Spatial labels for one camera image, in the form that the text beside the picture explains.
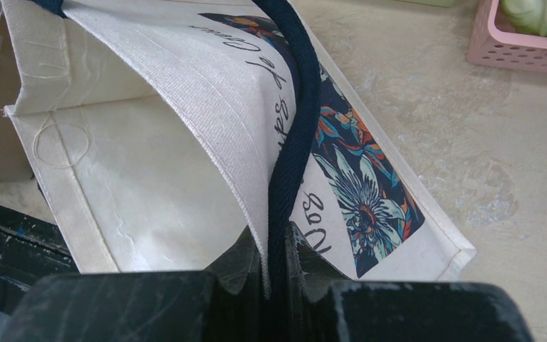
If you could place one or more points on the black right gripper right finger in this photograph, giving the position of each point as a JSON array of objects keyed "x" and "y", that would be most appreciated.
[{"x": 324, "y": 305}]

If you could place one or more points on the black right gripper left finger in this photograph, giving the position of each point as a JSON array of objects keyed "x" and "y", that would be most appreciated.
[{"x": 219, "y": 303}]

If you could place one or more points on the beige canvas tote bag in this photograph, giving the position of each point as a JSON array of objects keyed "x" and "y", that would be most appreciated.
[{"x": 159, "y": 131}]

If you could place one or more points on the green round cabbage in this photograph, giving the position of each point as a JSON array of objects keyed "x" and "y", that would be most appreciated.
[{"x": 526, "y": 16}]

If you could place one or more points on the pink plastic basket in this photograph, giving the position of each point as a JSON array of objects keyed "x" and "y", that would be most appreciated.
[{"x": 494, "y": 42}]

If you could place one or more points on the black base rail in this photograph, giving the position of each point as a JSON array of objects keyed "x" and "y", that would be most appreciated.
[{"x": 30, "y": 249}]

